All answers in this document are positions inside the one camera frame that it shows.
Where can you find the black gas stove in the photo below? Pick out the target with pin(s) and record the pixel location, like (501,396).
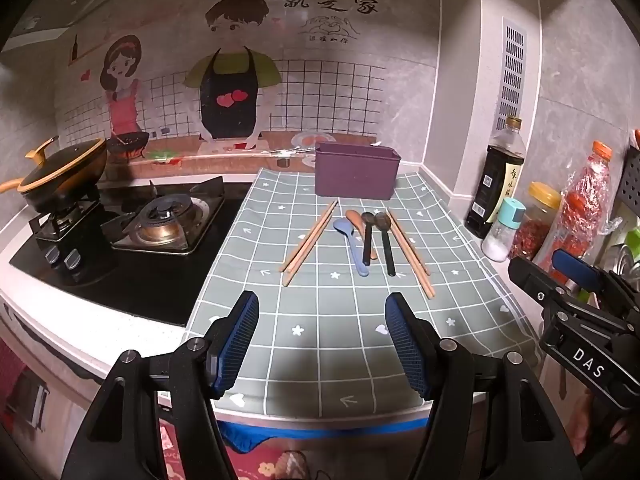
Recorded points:
(142,250)

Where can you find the wooden chopstick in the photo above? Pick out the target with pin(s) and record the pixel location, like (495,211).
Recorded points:
(295,258)
(287,278)
(412,257)
(411,244)

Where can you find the purple utensil holder box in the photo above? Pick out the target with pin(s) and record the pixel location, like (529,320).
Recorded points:
(355,171)

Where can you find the black spoon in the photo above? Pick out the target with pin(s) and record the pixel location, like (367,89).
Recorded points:
(369,221)
(382,222)

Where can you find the blue plastic spoon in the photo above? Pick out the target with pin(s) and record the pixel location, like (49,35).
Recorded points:
(345,227)

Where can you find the black pan with lid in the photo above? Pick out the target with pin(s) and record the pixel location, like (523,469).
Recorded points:
(61,179)

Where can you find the teal cap salt shaker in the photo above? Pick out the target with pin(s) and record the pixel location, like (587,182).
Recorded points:
(498,242)

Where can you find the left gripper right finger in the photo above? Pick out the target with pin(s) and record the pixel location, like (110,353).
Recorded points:
(415,342)

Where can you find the white ventilation grille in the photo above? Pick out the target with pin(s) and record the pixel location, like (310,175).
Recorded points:
(512,74)

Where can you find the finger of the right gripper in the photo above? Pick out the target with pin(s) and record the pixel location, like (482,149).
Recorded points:
(574,269)

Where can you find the soy sauce bottle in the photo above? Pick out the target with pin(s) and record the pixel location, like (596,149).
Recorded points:
(499,177)

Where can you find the green checkered table mat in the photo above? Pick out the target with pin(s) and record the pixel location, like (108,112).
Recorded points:
(321,349)

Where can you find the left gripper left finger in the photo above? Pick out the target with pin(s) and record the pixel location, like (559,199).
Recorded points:
(229,339)

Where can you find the orange cap chili bottle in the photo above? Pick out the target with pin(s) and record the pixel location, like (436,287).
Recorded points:
(581,213)

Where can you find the yellow lid spice jar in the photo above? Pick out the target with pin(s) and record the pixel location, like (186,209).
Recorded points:
(542,203)

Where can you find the brown wooden spoon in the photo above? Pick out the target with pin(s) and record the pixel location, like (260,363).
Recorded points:
(354,218)

